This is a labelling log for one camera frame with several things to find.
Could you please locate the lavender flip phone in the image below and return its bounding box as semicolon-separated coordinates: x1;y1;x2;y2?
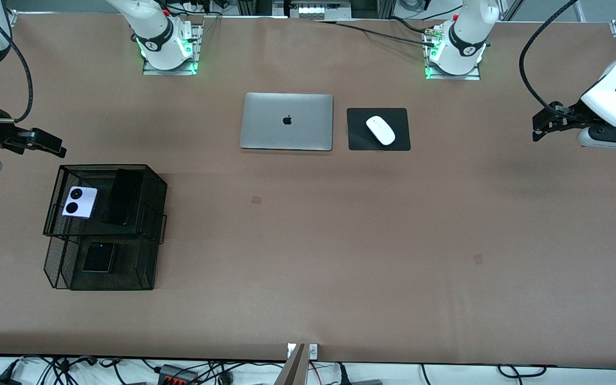
62;187;98;219

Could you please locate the black slab smartphone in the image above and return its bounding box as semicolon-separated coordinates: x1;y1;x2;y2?
101;169;144;226

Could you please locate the black flip phone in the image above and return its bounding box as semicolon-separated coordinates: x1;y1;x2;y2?
82;242;116;273

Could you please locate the black mesh two-tier tray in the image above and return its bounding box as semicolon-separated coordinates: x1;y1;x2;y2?
43;164;168;291

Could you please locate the white computer mouse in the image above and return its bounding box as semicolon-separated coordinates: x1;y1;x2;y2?
366;115;396;146

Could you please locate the black mouse pad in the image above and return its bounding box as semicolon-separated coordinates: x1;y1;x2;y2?
346;107;411;151

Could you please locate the silver closed laptop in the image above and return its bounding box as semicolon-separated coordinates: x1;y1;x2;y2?
240;93;334;152

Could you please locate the metal equipment rack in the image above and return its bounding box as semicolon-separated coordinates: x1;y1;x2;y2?
236;0;397;20

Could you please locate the black orange power strip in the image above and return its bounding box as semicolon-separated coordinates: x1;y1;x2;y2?
157;364;200;385

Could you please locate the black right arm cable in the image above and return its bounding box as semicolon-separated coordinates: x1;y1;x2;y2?
0;0;34;125

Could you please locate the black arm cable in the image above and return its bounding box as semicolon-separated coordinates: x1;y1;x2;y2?
519;0;581;116
0;0;34;125

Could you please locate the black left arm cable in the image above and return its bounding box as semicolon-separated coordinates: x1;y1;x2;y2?
519;0;581;116

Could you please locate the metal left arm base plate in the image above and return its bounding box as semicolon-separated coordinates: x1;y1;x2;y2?
425;63;482;81

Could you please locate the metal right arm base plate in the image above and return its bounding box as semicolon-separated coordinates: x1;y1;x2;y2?
142;22;203;76

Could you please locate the short black table cable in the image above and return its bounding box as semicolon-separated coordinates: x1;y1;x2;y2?
387;17;427;34

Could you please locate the long black table cable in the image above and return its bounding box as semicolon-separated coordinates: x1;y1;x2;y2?
312;19;437;48

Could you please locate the black looped floor cable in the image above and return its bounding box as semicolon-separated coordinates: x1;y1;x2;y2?
497;364;548;379

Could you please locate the grey camera post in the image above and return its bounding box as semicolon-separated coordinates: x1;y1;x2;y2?
275;343;306;385

